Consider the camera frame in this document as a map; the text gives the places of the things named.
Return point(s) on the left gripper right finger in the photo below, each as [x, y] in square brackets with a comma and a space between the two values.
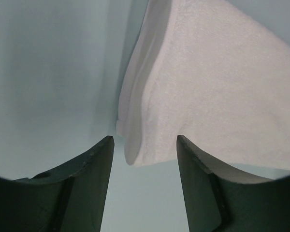
[221, 198]

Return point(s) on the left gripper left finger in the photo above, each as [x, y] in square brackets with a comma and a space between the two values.
[68, 198]

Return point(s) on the white towel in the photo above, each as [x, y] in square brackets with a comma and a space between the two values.
[205, 70]

